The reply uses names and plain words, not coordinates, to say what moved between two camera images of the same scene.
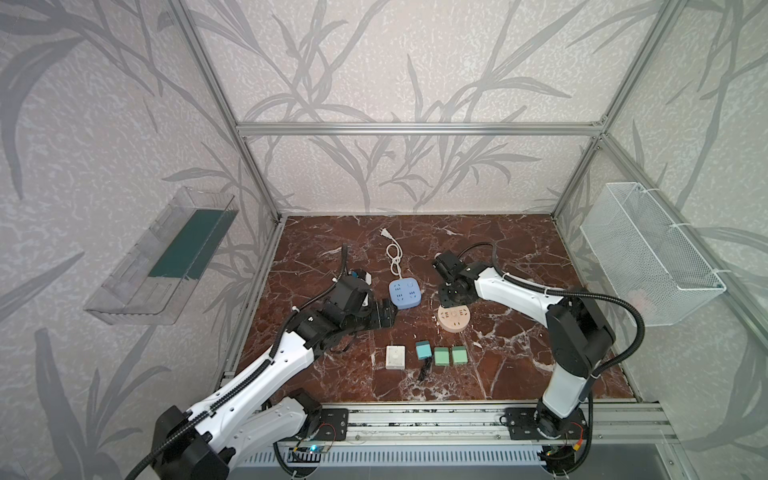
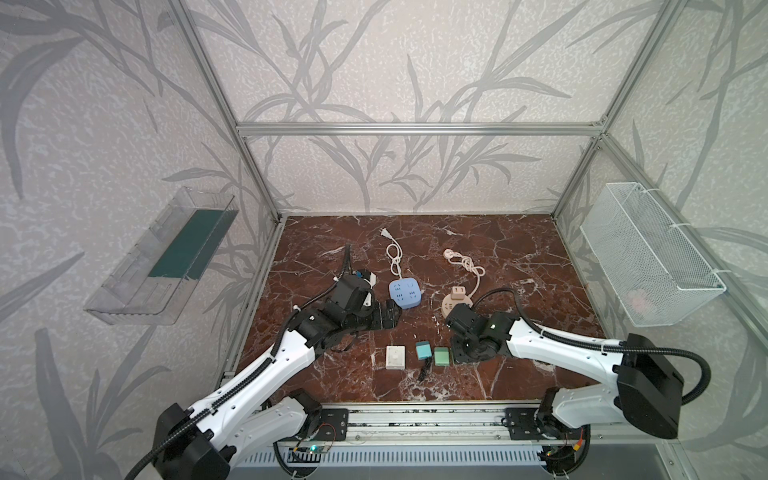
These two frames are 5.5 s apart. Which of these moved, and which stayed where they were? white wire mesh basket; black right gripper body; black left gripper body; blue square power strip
Moved: black right gripper body
Stayed: blue square power strip; white wire mesh basket; black left gripper body
